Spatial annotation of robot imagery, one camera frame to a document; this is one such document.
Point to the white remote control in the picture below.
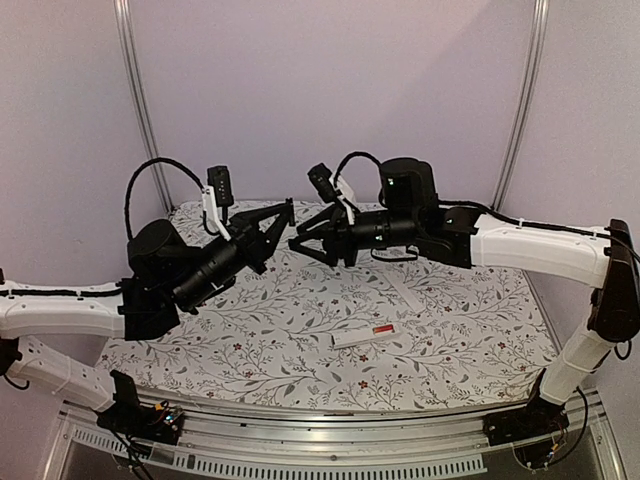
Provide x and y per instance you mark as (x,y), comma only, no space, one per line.
(360,336)

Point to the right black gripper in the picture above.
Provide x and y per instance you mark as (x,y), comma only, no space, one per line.
(336,239)

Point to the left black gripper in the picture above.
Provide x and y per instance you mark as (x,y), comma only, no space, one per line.
(255,246)

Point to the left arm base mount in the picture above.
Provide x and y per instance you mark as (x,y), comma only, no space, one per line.
(161,423)

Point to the white remote battery cover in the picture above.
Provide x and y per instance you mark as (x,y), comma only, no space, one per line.
(411,300)

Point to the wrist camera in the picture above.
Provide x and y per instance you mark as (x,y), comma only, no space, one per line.
(217,198)
(333,188)

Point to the aluminium frame post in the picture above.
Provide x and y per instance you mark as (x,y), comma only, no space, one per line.
(531,71)
(124,22)

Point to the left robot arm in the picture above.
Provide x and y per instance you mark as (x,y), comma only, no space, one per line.
(169,278)

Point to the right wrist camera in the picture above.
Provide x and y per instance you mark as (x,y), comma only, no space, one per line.
(333,188)

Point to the floral patterned table mat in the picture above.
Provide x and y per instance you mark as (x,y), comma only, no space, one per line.
(479,339)

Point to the red orange battery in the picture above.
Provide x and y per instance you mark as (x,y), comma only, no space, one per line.
(384,330)

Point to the front aluminium rail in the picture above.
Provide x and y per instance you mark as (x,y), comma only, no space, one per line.
(227,440)

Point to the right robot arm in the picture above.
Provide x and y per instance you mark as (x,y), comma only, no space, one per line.
(467,234)

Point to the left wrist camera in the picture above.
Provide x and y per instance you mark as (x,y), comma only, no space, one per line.
(217,198)

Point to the left aluminium frame post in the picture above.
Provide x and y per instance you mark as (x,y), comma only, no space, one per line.
(124,22)

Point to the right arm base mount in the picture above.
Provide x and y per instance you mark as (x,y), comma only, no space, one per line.
(537,417)

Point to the right aluminium frame post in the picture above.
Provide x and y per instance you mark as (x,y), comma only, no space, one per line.
(531,71)

